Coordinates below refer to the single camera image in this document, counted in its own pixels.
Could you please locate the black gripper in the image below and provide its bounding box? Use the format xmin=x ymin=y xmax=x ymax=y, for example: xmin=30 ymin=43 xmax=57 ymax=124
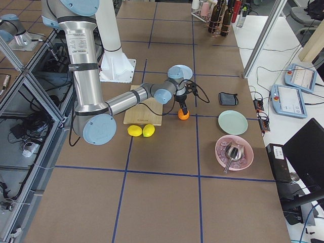
xmin=175 ymin=94 xmax=188 ymax=115

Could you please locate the orange fruit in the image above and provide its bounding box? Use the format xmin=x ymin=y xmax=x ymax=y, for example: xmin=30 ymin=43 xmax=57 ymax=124
xmin=178 ymin=109 xmax=190 ymax=120

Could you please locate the light blue plate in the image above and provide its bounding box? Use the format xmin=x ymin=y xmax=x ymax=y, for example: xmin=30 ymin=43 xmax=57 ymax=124
xmin=167 ymin=64 xmax=193 ymax=79

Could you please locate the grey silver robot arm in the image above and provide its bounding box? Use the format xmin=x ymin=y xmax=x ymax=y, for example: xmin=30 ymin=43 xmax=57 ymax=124
xmin=42 ymin=1 xmax=193 ymax=145

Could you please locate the second grey robot arm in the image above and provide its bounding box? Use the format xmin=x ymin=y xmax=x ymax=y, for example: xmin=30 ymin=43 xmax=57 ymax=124
xmin=1 ymin=14 xmax=38 ymax=51

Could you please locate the light green plate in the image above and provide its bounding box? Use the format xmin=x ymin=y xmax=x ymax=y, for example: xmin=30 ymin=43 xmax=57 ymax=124
xmin=218 ymin=110 xmax=248 ymax=135

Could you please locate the upper yellow lemon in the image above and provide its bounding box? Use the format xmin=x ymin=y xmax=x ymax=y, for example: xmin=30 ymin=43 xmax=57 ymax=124
xmin=142 ymin=124 xmax=155 ymax=137

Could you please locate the yellow lemon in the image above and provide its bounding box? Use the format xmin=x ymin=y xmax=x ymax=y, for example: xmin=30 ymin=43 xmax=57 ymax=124
xmin=127 ymin=125 xmax=142 ymax=137
xmin=142 ymin=124 xmax=155 ymax=137

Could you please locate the folded grey cloth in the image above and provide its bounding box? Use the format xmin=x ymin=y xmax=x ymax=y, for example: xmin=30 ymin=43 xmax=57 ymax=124
xmin=218 ymin=92 xmax=238 ymax=106

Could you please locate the bamboo cutting board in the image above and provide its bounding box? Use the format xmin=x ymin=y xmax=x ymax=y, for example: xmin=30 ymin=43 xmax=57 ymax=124
xmin=123 ymin=98 xmax=163 ymax=126

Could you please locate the pink bowl with ice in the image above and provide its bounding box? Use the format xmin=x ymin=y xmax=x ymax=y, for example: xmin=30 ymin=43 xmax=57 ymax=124
xmin=215 ymin=135 xmax=254 ymax=173

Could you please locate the lower yellow lemon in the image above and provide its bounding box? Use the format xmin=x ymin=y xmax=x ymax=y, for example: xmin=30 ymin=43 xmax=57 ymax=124
xmin=127 ymin=125 xmax=142 ymax=137

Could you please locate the metal scoop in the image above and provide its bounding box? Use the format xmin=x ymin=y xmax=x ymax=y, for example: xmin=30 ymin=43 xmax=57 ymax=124
xmin=223 ymin=141 xmax=245 ymax=174

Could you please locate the dark wine bottle upper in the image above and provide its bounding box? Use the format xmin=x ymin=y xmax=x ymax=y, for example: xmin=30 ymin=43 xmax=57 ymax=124
xmin=208 ymin=0 xmax=223 ymax=33

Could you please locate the dark wine bottle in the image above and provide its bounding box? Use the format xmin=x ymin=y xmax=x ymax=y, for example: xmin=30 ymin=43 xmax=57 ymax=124
xmin=220 ymin=0 xmax=235 ymax=36
xmin=208 ymin=0 xmax=223 ymax=33

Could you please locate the dark wine bottle lower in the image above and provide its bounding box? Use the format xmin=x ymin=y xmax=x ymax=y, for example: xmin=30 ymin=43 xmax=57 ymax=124
xmin=220 ymin=0 xmax=235 ymax=36

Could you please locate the pink cup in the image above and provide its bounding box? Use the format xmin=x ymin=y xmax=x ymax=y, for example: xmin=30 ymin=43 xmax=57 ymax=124
xmin=200 ymin=2 xmax=210 ymax=17

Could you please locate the lower teach pendant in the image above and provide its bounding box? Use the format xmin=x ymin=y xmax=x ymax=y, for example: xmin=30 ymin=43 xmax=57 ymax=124
xmin=270 ymin=85 xmax=307 ymax=118

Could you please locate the teach pendant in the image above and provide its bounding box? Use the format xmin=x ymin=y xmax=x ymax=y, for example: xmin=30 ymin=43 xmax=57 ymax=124
xmin=284 ymin=63 xmax=317 ymax=94
xmin=270 ymin=85 xmax=307 ymax=118

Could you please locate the clear water bottle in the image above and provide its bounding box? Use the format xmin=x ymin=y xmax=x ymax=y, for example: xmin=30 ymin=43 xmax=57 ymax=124
xmin=236 ymin=6 xmax=249 ymax=28

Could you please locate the black computer box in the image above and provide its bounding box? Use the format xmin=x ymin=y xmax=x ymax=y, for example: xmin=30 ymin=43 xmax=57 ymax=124
xmin=266 ymin=143 xmax=292 ymax=183

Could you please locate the upper teach pendant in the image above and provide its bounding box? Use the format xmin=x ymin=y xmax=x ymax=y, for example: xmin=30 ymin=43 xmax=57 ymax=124
xmin=284 ymin=63 xmax=317 ymax=94

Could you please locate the red water bottle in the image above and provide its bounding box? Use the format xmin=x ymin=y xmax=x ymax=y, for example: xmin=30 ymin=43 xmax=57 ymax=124
xmin=231 ymin=0 xmax=242 ymax=23

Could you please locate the black computer monitor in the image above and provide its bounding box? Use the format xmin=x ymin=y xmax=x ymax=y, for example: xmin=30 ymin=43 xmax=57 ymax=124
xmin=281 ymin=118 xmax=323 ymax=210

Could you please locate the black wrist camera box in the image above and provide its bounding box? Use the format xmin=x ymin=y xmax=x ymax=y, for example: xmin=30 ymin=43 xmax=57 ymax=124
xmin=185 ymin=83 xmax=198 ymax=96

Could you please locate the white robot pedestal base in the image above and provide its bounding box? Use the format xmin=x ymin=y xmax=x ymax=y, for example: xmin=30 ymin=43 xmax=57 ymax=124
xmin=95 ymin=0 xmax=136 ymax=83

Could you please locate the copper wire bottle rack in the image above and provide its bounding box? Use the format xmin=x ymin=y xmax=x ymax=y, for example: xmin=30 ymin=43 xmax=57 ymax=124
xmin=210 ymin=1 xmax=228 ymax=36

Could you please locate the aluminium frame post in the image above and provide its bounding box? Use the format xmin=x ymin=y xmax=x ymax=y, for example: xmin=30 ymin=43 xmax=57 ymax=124
xmin=242 ymin=0 xmax=287 ymax=78

